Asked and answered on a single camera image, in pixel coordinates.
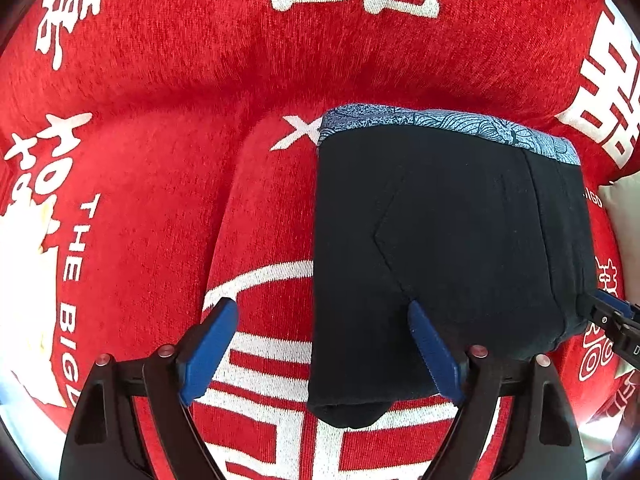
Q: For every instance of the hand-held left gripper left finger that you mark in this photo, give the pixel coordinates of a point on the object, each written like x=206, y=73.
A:
x=210, y=350

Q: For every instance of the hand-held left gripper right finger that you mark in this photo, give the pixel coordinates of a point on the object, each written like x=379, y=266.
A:
x=436, y=355

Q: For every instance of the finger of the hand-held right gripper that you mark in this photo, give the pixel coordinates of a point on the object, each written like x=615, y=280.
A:
x=602, y=321
x=612, y=300

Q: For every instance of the black pants with patterned waistband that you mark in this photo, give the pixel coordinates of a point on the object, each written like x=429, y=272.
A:
x=450, y=235

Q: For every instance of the cream pillow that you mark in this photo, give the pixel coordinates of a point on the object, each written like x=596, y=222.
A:
x=622, y=205

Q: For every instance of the red printed blanket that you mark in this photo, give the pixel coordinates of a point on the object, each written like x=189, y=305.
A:
x=165, y=160

